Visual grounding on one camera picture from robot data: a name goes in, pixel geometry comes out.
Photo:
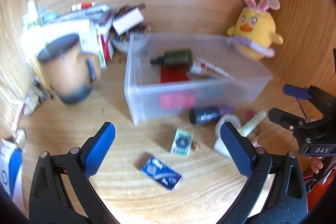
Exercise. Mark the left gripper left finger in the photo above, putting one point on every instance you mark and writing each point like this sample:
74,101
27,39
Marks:
49,201

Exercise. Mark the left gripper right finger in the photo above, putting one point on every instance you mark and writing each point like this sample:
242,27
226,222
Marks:
287,198

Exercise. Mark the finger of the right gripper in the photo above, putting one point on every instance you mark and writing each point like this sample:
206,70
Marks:
285,120
297,92

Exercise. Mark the pale green cream tube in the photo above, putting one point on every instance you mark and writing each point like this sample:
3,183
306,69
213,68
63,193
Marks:
248,127

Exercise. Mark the blue tape roll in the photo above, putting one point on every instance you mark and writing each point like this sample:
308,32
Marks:
215,88

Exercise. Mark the black purple mascara tube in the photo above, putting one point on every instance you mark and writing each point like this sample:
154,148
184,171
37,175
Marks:
209,114

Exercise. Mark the blue staples box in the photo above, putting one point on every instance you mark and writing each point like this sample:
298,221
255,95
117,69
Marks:
161,173

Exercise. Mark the pink white cosmetic tube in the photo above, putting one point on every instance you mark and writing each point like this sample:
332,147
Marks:
200,67

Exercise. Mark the green small card box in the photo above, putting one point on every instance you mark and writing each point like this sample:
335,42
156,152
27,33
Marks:
181,144

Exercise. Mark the dark green spray bottle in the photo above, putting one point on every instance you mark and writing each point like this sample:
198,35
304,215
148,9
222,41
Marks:
174,58

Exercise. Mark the red envelope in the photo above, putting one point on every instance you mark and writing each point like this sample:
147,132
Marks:
172,75

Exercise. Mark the person's right hand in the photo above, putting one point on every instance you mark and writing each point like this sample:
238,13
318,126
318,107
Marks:
316,164

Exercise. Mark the white blue badge card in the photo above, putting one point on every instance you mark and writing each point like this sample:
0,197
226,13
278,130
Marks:
11,172

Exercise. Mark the yellow chick plush toy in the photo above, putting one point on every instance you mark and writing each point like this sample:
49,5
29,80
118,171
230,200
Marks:
255,30

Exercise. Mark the brown ceramic lidded mug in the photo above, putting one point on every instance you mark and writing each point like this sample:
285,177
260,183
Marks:
69,70

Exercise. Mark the clear plastic storage bin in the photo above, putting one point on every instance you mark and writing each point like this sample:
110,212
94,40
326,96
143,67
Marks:
147,98

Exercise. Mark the stack of books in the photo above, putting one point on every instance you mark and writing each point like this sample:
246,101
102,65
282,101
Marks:
92,26

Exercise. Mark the bowl of beads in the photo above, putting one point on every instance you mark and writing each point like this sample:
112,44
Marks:
121,43

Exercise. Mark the white small box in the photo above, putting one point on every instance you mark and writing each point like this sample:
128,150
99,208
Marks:
129,20

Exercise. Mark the red white marker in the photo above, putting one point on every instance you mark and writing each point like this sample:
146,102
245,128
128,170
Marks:
83,6

